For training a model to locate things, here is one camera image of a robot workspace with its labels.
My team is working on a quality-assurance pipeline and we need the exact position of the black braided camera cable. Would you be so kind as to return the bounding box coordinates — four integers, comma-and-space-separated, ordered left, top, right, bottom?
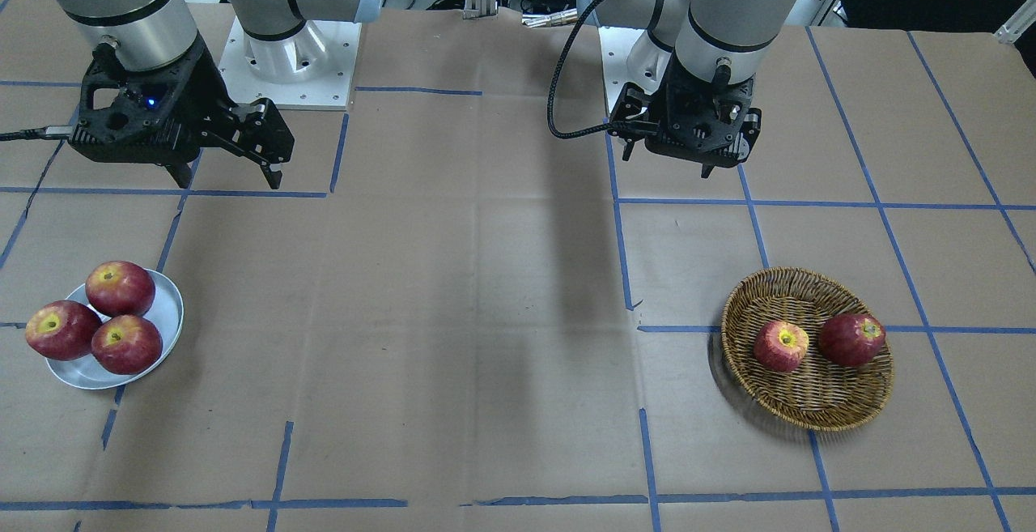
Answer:
547, 0, 706, 141

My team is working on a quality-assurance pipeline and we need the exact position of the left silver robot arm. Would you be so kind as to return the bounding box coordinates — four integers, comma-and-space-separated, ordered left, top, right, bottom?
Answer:
577, 0, 798, 177

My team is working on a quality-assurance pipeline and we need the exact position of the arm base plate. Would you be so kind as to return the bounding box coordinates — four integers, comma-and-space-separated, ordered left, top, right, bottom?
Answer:
598, 27, 670, 114
217, 20, 363, 111

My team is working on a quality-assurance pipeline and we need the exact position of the red yellow apple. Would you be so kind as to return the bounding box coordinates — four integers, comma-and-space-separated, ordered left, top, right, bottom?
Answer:
754, 319, 811, 373

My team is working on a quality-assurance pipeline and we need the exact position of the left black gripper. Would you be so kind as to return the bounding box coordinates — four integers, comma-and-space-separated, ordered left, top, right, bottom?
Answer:
608, 57, 762, 179

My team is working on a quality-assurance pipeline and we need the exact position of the woven wicker basket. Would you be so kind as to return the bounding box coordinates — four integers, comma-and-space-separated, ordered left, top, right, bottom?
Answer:
719, 266, 895, 432

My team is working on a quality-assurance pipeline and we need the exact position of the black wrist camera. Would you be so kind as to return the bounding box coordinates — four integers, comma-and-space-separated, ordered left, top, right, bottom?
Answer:
68, 45, 201, 174
644, 93, 762, 168

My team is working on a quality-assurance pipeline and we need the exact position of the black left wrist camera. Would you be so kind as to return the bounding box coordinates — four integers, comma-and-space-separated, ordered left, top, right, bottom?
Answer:
644, 93, 762, 168

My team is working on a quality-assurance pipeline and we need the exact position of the light blue plate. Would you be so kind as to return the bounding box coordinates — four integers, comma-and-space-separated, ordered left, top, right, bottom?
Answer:
45, 270, 185, 390

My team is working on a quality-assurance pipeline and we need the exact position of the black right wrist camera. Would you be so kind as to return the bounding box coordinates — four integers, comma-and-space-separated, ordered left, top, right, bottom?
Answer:
68, 45, 201, 174

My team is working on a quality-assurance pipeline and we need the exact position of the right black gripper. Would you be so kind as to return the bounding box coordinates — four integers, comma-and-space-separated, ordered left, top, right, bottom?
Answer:
163, 32, 295, 191

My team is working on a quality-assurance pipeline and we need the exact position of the dark red apple in basket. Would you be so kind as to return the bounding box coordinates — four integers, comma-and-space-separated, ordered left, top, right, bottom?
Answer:
817, 313, 885, 367

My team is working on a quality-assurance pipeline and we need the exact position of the red apple on plate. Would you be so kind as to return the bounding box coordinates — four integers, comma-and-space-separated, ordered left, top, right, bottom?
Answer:
90, 314, 163, 376
23, 300, 100, 361
85, 262, 156, 317

